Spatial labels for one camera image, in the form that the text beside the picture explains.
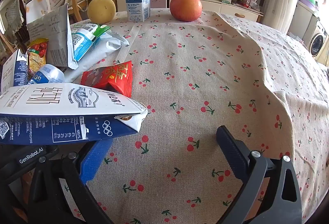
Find stacked plastic basins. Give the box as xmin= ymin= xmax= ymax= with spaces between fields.
xmin=298 ymin=0 xmax=316 ymax=9

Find red gold-print snack packet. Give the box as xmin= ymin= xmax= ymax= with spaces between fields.
xmin=81 ymin=61 xmax=133 ymax=98

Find red apple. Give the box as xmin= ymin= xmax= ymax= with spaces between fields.
xmin=170 ymin=0 xmax=203 ymax=22

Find cherry print tablecloth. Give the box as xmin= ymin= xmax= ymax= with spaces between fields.
xmin=15 ymin=8 xmax=329 ymax=224

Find small blue white carton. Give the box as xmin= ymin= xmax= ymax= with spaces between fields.
xmin=1 ymin=49 xmax=29 ymax=93

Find white TV cabinet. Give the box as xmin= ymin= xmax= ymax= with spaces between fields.
xmin=108 ymin=0 xmax=265 ymax=23

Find green blue wipes packet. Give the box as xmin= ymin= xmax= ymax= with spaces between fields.
xmin=71 ymin=24 xmax=111 ymax=61

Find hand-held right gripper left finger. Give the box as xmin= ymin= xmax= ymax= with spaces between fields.
xmin=27 ymin=138 xmax=115 ymax=224

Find orange print dining tablecloth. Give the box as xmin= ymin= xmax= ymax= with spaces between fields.
xmin=26 ymin=0 xmax=68 ymax=25

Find long white plastic pouch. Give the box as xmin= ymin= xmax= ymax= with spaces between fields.
xmin=64 ymin=31 xmax=130 ymax=83

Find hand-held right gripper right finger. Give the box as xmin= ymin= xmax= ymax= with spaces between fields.
xmin=216 ymin=125 xmax=302 ymax=224

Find dark chair lace cover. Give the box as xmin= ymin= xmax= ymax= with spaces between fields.
xmin=5 ymin=0 xmax=26 ymax=34

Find washing machine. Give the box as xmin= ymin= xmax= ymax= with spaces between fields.
xmin=303 ymin=15 xmax=329 ymax=60

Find pink storage box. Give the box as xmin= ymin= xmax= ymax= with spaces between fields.
xmin=150 ymin=0 xmax=167 ymax=9

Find crushed clear plastic bottle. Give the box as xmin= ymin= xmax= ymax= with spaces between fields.
xmin=28 ymin=64 xmax=65 ymax=85

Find yellow pear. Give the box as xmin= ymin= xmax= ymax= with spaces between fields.
xmin=87 ymin=0 xmax=116 ymax=24

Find red yellow snack packet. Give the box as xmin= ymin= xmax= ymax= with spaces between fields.
xmin=27 ymin=38 xmax=49 ymax=75

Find white blue milk carton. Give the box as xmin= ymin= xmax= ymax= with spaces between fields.
xmin=0 ymin=83 xmax=148 ymax=146

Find grey white barcode packet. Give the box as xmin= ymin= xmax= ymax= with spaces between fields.
xmin=26 ymin=4 xmax=79 ymax=70

